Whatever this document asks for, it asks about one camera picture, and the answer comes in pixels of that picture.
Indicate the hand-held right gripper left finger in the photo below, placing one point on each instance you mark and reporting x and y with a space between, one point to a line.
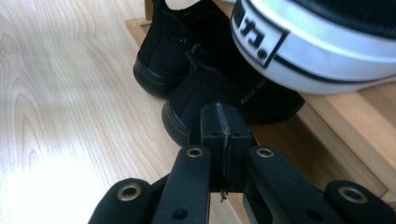
214 130

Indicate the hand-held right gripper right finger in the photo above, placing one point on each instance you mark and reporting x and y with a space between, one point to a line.
238 137

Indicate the black shoe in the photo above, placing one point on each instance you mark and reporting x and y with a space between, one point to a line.
202 93
168 46

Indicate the wooden shoe rack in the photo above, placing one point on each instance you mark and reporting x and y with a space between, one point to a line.
342 130

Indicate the black white canvas sneaker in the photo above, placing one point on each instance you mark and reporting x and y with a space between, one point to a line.
327 53

